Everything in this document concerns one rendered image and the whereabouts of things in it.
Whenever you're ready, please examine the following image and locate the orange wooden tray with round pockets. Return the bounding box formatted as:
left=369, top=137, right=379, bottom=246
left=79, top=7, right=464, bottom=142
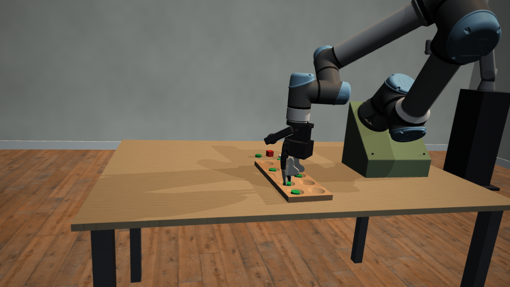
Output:
left=255, top=160, right=333, bottom=203

